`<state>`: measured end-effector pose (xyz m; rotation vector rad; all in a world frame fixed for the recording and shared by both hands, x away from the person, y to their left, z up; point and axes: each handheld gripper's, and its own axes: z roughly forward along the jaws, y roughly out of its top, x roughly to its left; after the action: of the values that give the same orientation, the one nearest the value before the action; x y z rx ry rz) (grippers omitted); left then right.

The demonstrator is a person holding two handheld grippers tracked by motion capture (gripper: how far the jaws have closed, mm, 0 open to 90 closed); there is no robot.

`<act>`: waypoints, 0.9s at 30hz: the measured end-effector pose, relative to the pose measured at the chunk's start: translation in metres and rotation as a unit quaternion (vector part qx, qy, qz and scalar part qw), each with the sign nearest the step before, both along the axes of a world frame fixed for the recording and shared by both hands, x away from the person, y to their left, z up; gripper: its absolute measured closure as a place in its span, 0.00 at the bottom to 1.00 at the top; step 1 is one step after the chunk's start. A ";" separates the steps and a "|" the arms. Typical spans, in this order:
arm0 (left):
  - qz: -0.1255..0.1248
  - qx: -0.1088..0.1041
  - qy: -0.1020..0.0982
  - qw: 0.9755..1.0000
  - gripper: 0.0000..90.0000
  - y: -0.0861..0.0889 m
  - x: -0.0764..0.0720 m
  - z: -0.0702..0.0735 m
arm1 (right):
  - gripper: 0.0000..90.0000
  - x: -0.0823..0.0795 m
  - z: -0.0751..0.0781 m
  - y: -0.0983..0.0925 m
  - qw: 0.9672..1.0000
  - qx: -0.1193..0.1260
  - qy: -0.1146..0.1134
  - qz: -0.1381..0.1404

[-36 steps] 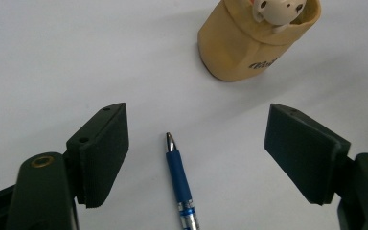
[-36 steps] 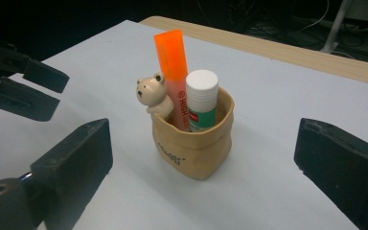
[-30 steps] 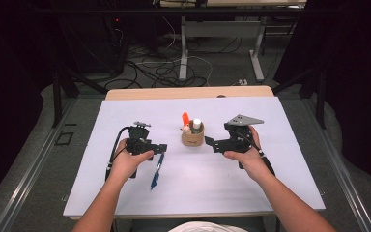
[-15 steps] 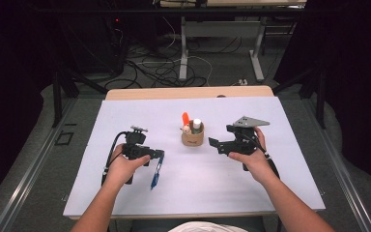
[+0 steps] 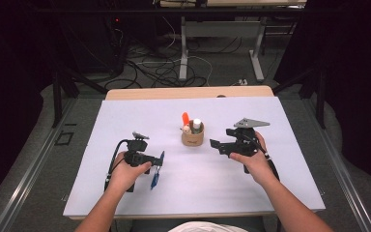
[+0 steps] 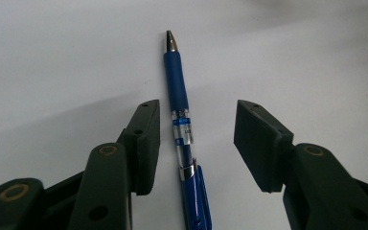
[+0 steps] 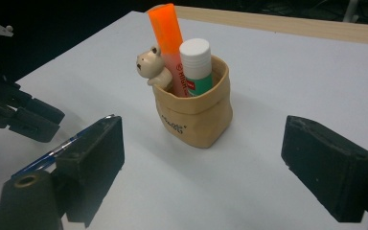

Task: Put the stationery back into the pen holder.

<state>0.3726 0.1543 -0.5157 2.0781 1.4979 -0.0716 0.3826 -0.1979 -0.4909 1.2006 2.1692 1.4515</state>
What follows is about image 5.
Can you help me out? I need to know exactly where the left hand-held gripper cable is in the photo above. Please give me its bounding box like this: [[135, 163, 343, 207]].
[[103, 138, 133, 192]]

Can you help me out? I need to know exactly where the aluminium floor rail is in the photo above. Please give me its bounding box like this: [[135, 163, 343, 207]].
[[302, 96, 371, 232], [0, 98, 78, 232]]

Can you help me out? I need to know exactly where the black metal crossbar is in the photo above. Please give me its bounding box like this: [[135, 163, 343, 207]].
[[35, 8, 346, 15]]

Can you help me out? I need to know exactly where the tangle of floor cables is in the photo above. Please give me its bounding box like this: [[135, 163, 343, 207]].
[[104, 15, 243, 90]]

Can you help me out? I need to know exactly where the person's left hand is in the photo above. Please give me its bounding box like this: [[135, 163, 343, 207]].
[[107, 151, 153, 195]]

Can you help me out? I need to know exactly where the white metal desk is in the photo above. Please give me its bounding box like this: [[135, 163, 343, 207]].
[[158, 0, 307, 83]]

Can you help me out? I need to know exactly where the blue pen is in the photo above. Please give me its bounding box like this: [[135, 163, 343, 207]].
[[150, 150, 166, 191]]

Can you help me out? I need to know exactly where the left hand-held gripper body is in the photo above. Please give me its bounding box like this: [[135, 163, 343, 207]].
[[123, 130, 158, 193]]

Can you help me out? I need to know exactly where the right hand-held gripper cable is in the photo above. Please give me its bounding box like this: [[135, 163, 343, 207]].
[[243, 134, 281, 182]]

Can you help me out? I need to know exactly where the black metal stand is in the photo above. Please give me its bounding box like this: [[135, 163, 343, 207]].
[[271, 64, 327, 130], [51, 62, 108, 129]]

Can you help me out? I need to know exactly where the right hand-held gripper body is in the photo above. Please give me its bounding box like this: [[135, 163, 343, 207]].
[[225, 117, 271, 175]]

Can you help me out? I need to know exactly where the hand-held gripper cable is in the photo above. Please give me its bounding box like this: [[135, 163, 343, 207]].
[[103, 138, 133, 192], [243, 134, 281, 182]]

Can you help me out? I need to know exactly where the white table cover sheet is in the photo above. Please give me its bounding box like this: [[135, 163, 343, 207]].
[[62, 96, 327, 218]]

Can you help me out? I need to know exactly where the black computer tower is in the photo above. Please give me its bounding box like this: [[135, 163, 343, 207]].
[[57, 13, 128, 75]]

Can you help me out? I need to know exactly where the person's right hand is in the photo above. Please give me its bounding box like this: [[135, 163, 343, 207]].
[[229, 130, 277, 191]]

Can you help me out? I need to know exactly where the wooden pen holder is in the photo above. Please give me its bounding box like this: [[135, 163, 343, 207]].
[[181, 119, 206, 148]]

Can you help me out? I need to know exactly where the light wooden table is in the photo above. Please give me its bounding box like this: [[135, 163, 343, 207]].
[[62, 85, 327, 232]]

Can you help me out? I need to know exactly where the dark curtain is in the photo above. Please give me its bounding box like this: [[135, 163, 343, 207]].
[[0, 0, 56, 204], [274, 0, 371, 189]]

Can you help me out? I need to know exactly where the person's white clothing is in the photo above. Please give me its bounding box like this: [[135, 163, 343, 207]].
[[168, 221, 249, 232]]

